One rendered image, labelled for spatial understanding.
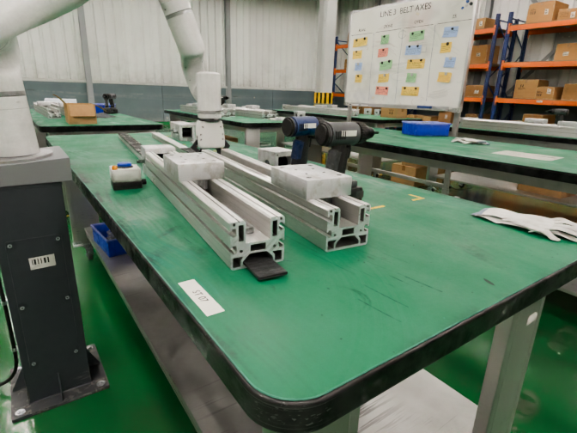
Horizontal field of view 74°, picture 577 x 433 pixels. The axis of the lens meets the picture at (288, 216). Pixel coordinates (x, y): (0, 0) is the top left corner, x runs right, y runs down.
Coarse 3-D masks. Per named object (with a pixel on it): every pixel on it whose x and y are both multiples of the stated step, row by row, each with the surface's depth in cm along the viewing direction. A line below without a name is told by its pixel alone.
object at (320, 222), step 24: (240, 168) 106; (264, 168) 110; (264, 192) 94; (288, 192) 83; (288, 216) 85; (312, 216) 76; (336, 216) 73; (360, 216) 75; (312, 240) 77; (336, 240) 74; (360, 240) 77
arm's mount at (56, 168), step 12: (60, 156) 122; (0, 168) 111; (12, 168) 113; (24, 168) 114; (36, 168) 116; (48, 168) 118; (60, 168) 120; (0, 180) 112; (12, 180) 113; (24, 180) 115; (36, 180) 117; (48, 180) 119; (60, 180) 121
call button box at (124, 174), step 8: (120, 168) 113; (128, 168) 113; (136, 168) 114; (112, 176) 111; (120, 176) 112; (128, 176) 113; (136, 176) 114; (112, 184) 112; (120, 184) 113; (128, 184) 114; (136, 184) 115; (144, 184) 119
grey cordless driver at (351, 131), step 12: (324, 132) 96; (336, 132) 96; (348, 132) 98; (360, 132) 100; (372, 132) 104; (324, 144) 97; (336, 144) 98; (348, 144) 100; (336, 156) 100; (348, 156) 103; (336, 168) 100; (360, 192) 104
